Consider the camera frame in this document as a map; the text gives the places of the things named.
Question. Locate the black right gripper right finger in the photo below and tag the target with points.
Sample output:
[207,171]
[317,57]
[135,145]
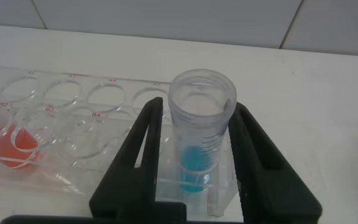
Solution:
[269,186]

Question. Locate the orange pigment test tube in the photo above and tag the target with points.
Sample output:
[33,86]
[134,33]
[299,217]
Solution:
[8,149]

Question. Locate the blue pigment test tube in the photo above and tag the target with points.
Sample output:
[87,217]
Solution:
[197,130]

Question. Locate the clear acrylic test tube rack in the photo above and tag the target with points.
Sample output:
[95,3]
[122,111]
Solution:
[73,133]

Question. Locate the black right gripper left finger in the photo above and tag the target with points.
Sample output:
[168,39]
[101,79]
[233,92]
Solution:
[129,186]

